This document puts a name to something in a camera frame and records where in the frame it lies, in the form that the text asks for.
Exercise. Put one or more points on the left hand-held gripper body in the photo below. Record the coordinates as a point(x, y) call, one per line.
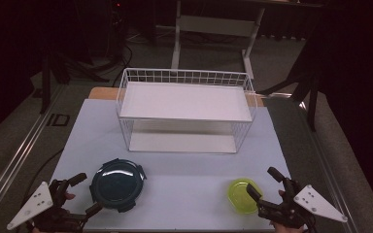
point(34, 202)

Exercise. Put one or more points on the white metal stand frame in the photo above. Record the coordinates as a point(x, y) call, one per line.
point(215, 26)

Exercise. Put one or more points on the person's right hand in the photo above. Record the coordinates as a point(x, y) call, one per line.
point(286, 230)

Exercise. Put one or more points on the person's left hand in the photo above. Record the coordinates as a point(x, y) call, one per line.
point(70, 196)

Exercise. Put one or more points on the black stand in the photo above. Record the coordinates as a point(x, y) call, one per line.
point(47, 77)
point(312, 97)

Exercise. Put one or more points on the pale blue table mat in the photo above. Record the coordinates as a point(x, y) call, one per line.
point(181, 181)

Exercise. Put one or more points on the aluminium floor rail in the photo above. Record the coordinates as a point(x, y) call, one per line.
point(16, 158)
point(332, 181)

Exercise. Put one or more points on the green plastic bowl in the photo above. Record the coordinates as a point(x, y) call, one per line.
point(239, 197)

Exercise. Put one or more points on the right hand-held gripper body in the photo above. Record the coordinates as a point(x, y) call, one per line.
point(317, 202)

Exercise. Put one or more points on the glass container with dark lid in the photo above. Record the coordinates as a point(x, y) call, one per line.
point(118, 184)

